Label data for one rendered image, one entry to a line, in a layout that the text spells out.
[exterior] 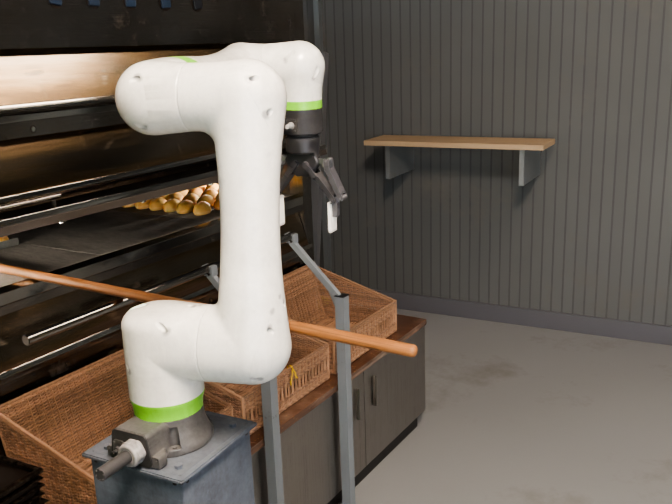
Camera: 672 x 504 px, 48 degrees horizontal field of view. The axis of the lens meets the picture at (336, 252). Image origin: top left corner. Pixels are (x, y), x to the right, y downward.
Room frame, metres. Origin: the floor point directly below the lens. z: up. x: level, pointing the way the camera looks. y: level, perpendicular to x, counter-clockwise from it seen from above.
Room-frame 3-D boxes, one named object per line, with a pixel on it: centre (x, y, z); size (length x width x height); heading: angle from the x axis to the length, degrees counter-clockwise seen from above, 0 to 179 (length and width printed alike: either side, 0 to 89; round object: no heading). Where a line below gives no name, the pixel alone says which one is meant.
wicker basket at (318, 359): (2.70, 0.39, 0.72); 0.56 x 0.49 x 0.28; 148
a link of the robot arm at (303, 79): (1.67, 0.07, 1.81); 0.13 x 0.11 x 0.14; 76
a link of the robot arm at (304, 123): (1.67, 0.07, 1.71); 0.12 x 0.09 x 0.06; 152
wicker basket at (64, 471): (2.19, 0.71, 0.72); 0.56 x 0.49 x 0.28; 148
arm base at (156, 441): (1.18, 0.33, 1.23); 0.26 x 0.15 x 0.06; 152
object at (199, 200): (3.54, 0.70, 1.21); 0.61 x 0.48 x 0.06; 58
